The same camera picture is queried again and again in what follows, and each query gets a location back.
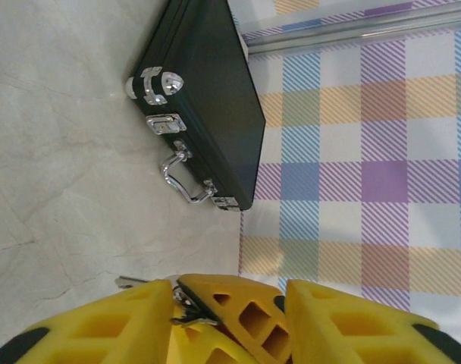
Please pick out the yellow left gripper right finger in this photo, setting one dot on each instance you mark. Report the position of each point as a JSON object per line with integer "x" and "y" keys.
{"x": 348, "y": 333}

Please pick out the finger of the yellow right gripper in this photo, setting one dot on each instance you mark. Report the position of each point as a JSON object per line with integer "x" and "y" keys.
{"x": 234, "y": 288}
{"x": 200, "y": 349}

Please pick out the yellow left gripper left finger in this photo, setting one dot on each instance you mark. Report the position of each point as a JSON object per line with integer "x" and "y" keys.
{"x": 101, "y": 333}

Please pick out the silver metal rail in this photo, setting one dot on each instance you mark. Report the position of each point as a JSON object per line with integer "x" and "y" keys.
{"x": 352, "y": 32}

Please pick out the black case with chrome fittings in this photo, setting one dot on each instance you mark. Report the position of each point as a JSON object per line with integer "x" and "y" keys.
{"x": 215, "y": 95}

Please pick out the pastel plaid tablecloth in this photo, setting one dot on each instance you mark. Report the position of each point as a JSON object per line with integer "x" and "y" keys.
{"x": 367, "y": 170}

